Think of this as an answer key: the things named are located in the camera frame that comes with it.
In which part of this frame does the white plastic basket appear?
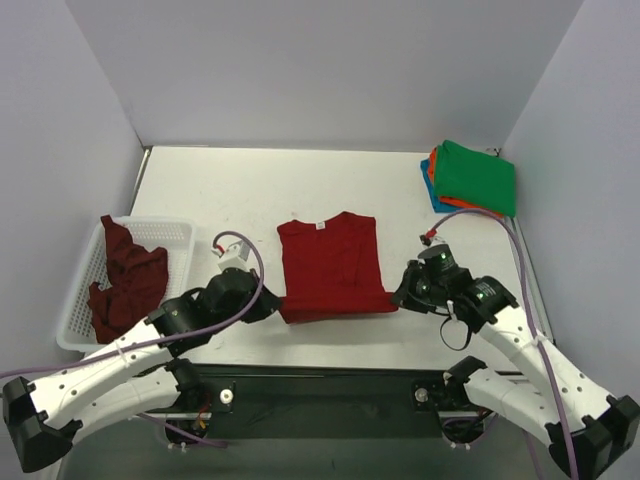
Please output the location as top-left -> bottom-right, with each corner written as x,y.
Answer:
56,216 -> 196,354

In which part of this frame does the orange folded t-shirt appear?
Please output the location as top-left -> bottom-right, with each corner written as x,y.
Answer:
428,145 -> 503,221

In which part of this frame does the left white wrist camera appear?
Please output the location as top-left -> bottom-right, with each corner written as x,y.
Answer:
212,240 -> 251,271

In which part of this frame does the dark red t-shirt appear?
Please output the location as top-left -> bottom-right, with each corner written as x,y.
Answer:
87,215 -> 169,344

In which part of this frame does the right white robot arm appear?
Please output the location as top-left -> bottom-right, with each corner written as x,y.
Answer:
392,244 -> 639,479

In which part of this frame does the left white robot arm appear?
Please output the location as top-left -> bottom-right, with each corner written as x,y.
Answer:
1,267 -> 281,473

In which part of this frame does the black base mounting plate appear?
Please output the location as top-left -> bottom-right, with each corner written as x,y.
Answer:
161,364 -> 491,443

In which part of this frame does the green folded t-shirt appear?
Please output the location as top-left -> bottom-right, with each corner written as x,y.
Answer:
432,139 -> 517,220

